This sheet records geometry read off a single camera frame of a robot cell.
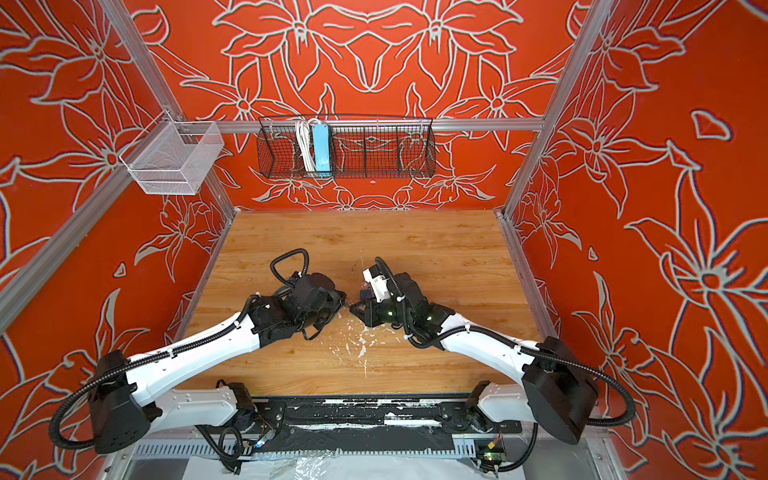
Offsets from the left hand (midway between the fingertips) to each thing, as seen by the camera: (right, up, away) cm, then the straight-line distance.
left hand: (350, 295), depth 76 cm
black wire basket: (+1, +45, +22) cm, 50 cm away
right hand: (-1, -4, -1) cm, 4 cm away
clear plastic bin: (-58, +41, +16) cm, 73 cm away
